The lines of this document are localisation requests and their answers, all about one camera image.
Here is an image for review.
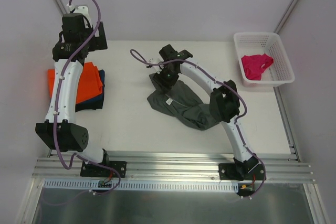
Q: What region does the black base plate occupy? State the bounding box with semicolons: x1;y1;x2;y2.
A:
218;163;266;181
80;161;127;178

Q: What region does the orange folded t shirt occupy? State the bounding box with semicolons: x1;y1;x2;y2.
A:
47;61;103;105

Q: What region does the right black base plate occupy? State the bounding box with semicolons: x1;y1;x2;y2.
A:
218;163;266;181

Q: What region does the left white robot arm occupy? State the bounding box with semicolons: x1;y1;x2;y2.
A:
35;13;110;176

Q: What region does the magenta t shirt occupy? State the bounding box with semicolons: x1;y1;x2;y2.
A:
241;54;274;81

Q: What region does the white slotted cable duct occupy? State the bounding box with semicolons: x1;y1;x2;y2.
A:
44;178;238;193

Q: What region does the right aluminium frame post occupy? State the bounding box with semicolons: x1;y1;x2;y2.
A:
274;0;300;34

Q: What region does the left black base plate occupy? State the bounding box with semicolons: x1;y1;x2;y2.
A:
80;161;127;178

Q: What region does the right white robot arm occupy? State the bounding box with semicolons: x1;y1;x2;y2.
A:
153;45;266;181

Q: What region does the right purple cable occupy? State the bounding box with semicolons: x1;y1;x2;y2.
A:
130;48;267;200

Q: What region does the purple cable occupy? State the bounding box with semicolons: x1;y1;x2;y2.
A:
39;0;121;206
130;48;267;200

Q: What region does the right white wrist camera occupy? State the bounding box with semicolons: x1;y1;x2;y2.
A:
146;58;163;74

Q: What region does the navy folded t shirt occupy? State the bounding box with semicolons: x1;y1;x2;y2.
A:
75;70;106;112

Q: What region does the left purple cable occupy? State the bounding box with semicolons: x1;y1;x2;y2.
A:
39;0;121;206

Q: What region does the aluminium mounting rail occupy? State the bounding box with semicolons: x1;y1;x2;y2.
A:
33;151;317;184

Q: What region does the grey t shirt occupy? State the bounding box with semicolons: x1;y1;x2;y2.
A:
147;74;219;131

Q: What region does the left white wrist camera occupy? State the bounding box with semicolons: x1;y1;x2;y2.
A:
67;4;92;28

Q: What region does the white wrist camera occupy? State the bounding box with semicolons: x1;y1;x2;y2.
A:
67;4;92;28
146;58;163;74

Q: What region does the white plastic basket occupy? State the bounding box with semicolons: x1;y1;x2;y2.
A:
234;32;295;88

